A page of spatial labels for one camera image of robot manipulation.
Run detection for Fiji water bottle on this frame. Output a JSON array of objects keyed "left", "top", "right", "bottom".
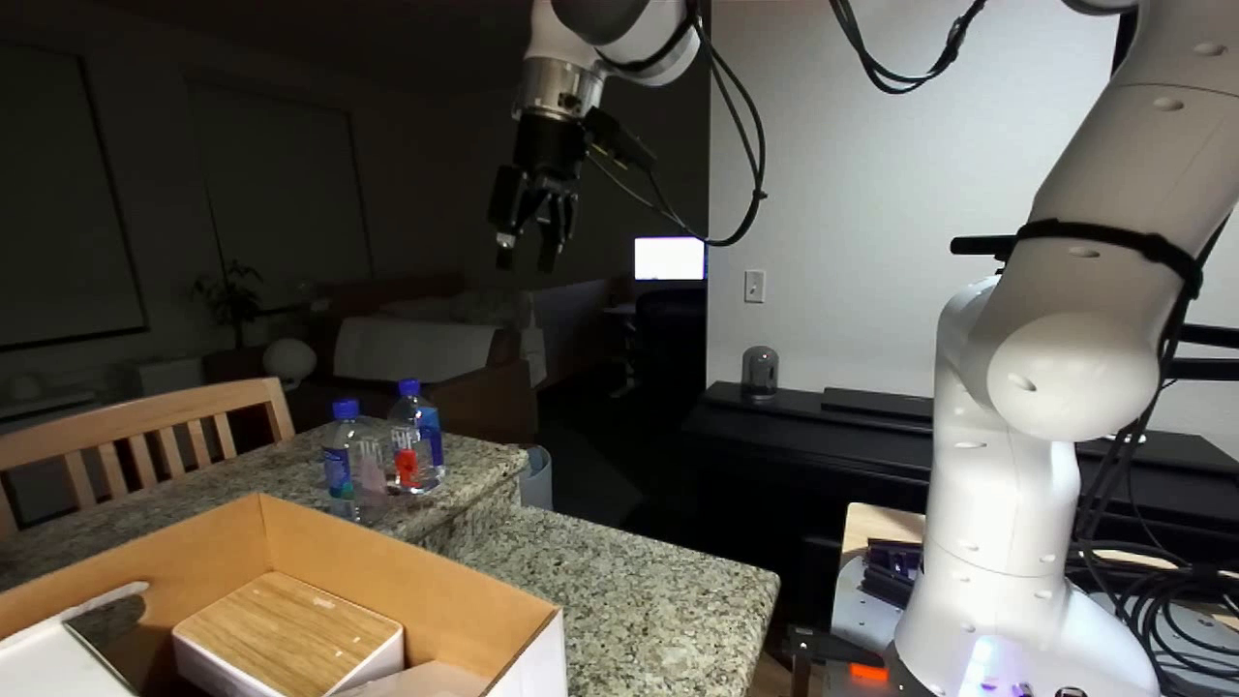
[
  {"left": 388, "top": 376, "right": 449, "bottom": 494},
  {"left": 321, "top": 396, "right": 369, "bottom": 520}
]

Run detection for dark potted plant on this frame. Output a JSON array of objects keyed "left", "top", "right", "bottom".
[{"left": 191, "top": 263, "right": 266, "bottom": 351}]

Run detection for white flat panel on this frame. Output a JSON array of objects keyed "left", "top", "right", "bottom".
[{"left": 0, "top": 575, "right": 153, "bottom": 697}]

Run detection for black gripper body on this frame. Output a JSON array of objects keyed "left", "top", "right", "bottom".
[{"left": 507, "top": 109, "right": 611, "bottom": 200}]

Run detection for beige packing paper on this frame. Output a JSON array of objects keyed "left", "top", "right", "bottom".
[{"left": 342, "top": 658, "right": 495, "bottom": 697}]

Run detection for black purple device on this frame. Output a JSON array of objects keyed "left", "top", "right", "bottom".
[{"left": 861, "top": 539, "right": 926, "bottom": 606}]

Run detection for black flat device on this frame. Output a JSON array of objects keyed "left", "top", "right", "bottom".
[{"left": 821, "top": 384, "right": 935, "bottom": 420}]

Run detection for grey trash bin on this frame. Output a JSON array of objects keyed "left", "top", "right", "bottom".
[{"left": 517, "top": 440, "right": 556, "bottom": 515}]

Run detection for wood topped white box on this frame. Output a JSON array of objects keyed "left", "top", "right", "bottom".
[{"left": 171, "top": 570, "right": 405, "bottom": 697}]

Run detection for black low cabinet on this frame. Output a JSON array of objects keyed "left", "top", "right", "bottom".
[{"left": 672, "top": 379, "right": 1239, "bottom": 624}]

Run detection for brown cardboard box white flaps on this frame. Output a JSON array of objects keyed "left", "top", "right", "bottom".
[{"left": 329, "top": 312, "right": 537, "bottom": 440}]

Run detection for wooden slatted chair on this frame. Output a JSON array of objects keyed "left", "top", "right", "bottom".
[{"left": 0, "top": 376, "right": 299, "bottom": 539}]

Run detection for grey cylinder speaker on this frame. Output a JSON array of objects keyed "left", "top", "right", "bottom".
[{"left": 739, "top": 342, "right": 783, "bottom": 396}]

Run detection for white round object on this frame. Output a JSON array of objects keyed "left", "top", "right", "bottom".
[{"left": 258, "top": 335, "right": 321, "bottom": 388}]

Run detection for lit computer monitor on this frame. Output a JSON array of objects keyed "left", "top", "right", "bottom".
[{"left": 632, "top": 233, "right": 712, "bottom": 285}]

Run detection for black floor cable bundle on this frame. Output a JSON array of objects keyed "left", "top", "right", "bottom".
[{"left": 1070, "top": 420, "right": 1239, "bottom": 697}]

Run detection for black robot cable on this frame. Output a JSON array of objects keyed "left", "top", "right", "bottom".
[{"left": 583, "top": 0, "right": 992, "bottom": 251}]

